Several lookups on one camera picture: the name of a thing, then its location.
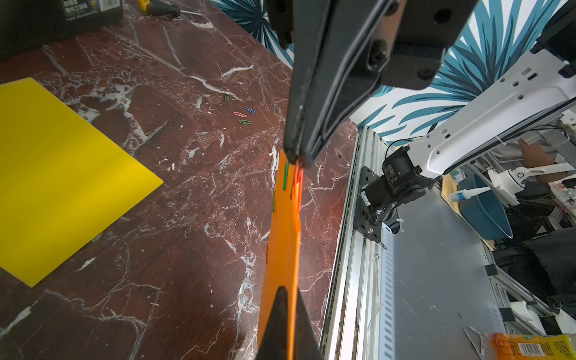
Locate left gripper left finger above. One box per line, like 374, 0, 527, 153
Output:
255, 286, 288, 360

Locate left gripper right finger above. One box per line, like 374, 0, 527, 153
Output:
293, 301, 323, 360

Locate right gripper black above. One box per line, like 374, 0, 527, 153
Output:
265, 1, 477, 168

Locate orange paper sheet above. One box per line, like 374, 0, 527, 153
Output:
257, 151, 302, 359

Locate blue paperclip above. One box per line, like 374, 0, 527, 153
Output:
244, 106, 257, 115

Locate yellow paper sheet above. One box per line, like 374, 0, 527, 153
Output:
1, 78, 162, 287

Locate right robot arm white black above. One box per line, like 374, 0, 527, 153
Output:
265, 1, 575, 208

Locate green paperclip on orange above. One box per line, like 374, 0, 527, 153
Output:
282, 161, 290, 191

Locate red paperclip on orange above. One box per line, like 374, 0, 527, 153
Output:
292, 163, 304, 212

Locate small screwdriver yellow black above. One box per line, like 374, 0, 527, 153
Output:
138, 0, 181, 17

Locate yellow black toolbox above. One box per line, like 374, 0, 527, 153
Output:
1, 0, 123, 60

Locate aluminium frame rail front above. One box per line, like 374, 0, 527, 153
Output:
320, 127, 383, 359

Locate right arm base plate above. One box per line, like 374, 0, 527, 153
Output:
353, 166, 394, 244

